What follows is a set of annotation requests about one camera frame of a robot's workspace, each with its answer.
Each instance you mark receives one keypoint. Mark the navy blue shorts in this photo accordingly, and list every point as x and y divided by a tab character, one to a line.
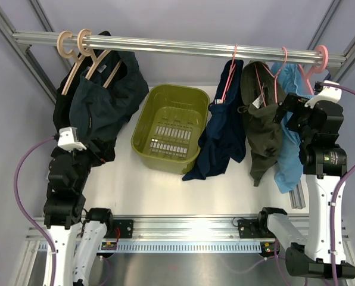
223	137

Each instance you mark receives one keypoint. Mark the white perforated cable duct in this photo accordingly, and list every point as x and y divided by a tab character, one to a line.
180	247

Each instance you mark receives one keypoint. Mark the aluminium hanging rail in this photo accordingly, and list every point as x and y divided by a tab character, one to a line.
179	48

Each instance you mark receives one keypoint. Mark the pink plastic hanger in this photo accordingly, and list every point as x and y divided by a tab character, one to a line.
315	68

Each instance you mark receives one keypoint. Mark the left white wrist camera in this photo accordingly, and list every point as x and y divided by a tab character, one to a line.
68	140

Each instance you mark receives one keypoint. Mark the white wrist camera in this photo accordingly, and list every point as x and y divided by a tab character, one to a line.
68	140
326	91

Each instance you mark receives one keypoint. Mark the dark teal shorts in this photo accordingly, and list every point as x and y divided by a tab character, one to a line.
122	77

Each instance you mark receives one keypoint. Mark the olive green shorts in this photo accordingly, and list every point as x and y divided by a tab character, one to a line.
264	136

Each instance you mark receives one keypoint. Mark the light blue shorts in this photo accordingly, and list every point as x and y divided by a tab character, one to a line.
290	168

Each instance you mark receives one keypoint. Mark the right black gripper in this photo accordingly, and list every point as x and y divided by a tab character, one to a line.
295	104

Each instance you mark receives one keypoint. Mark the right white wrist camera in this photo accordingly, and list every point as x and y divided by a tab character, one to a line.
326	91

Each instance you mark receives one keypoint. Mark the pink wire hanger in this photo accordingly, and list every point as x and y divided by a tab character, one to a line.
230	75
274	76

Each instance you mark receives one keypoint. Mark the olive green plastic basket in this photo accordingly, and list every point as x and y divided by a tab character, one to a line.
171	121

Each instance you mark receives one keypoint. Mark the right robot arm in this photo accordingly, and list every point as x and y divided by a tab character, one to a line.
320	254

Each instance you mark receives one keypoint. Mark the black shorts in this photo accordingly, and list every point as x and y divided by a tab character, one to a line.
61	107

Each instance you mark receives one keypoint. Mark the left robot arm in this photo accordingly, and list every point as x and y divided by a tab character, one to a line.
74	244

